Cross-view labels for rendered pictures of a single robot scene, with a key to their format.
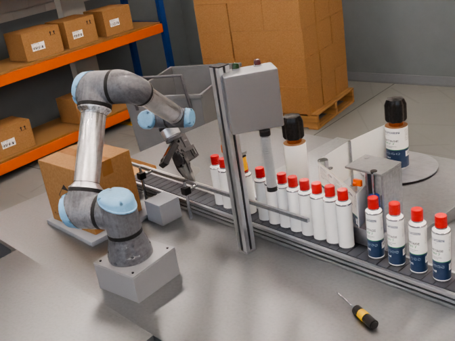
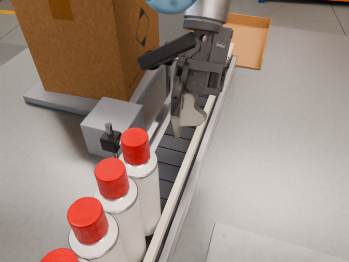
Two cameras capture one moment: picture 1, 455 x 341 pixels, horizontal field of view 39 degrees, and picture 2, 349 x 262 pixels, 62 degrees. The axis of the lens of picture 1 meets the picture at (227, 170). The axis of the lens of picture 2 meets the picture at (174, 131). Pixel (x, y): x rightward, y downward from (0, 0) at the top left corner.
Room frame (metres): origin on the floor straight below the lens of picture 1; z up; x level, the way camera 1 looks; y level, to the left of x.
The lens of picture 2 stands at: (2.21, -0.19, 1.33)
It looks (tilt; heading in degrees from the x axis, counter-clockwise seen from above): 44 degrees down; 58
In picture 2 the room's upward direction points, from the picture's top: straight up
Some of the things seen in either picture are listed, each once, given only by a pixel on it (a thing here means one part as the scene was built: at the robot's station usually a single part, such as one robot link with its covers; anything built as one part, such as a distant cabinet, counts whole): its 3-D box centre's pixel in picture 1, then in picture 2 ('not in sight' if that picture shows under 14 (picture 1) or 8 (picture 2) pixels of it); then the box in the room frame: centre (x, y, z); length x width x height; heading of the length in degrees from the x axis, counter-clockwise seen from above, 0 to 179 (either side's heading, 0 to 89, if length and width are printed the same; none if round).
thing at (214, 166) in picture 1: (218, 179); (141, 187); (2.30, 0.04, 0.98); 0.05 x 0.05 x 0.20
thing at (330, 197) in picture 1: (332, 214); not in sight; (1.87, -0.31, 0.98); 0.05 x 0.05 x 0.20
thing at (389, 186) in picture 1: (374, 202); not in sight; (1.85, -0.45, 1.01); 0.14 x 0.13 x 0.26; 40
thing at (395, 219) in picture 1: (395, 233); not in sight; (1.68, -0.47, 0.98); 0.05 x 0.05 x 0.20
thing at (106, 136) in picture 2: (191, 197); (125, 158); (2.32, 0.16, 0.91); 0.07 x 0.03 x 0.17; 130
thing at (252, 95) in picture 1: (251, 98); not in sight; (1.98, -0.11, 1.38); 0.17 x 0.10 x 0.19; 95
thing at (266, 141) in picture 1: (268, 160); not in sight; (1.93, -0.14, 1.18); 0.04 x 0.04 x 0.21
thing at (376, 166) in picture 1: (372, 164); not in sight; (1.85, -0.45, 1.14); 0.14 x 0.11 x 0.01; 40
